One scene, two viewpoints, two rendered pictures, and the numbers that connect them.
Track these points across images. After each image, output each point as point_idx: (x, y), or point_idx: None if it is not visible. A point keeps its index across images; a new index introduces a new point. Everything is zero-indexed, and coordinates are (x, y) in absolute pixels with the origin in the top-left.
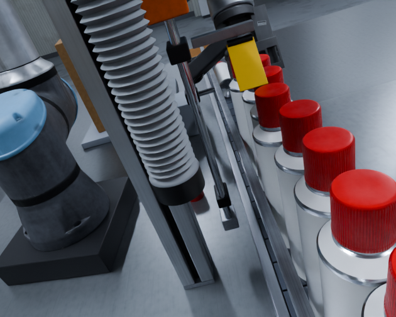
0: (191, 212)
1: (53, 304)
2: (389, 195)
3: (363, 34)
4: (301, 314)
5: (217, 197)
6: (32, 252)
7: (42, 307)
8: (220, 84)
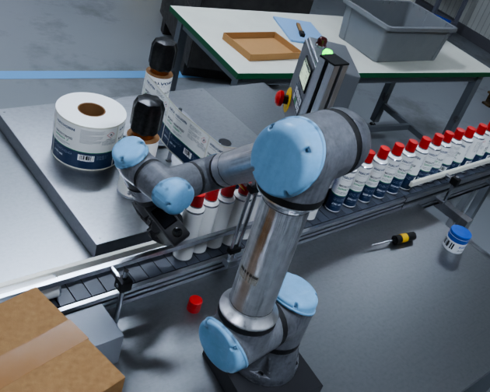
0: None
1: (304, 355)
2: None
3: None
4: None
5: (239, 247)
6: (299, 365)
7: (309, 360)
8: (61, 285)
